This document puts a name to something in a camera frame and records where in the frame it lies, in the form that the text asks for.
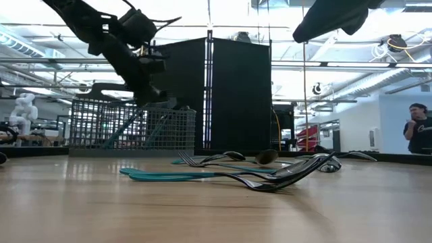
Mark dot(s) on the silver spoon bowl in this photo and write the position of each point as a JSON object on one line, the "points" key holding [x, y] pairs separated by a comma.
{"points": [[334, 167]]}

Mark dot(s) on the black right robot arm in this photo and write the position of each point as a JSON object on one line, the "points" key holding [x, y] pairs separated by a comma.
{"points": [[330, 17]]}

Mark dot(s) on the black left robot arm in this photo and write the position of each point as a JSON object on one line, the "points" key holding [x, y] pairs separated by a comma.
{"points": [[77, 17]]}

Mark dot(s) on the grey mesh cutlery basket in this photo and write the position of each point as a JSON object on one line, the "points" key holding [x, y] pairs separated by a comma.
{"points": [[135, 152]]}

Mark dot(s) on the black folding partition screen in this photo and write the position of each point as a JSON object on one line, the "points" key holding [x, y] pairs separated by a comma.
{"points": [[241, 101]]}

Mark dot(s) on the white robot figure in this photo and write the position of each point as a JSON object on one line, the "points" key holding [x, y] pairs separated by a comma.
{"points": [[24, 113]]}

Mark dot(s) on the black equipment box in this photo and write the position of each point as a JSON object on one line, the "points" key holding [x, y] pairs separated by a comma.
{"points": [[287, 118]]}

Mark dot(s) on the red tool cart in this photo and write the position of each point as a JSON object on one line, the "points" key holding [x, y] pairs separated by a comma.
{"points": [[308, 135]]}

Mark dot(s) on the person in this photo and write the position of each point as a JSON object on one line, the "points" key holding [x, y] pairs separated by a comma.
{"points": [[420, 135]]}

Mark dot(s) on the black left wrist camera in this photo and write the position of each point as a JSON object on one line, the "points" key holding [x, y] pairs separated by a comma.
{"points": [[136, 28]]}

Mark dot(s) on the white wall box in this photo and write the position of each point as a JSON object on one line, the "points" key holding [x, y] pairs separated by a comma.
{"points": [[374, 138]]}

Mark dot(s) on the silver ventilation duct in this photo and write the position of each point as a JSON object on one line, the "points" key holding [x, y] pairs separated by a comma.
{"points": [[378, 82]]}

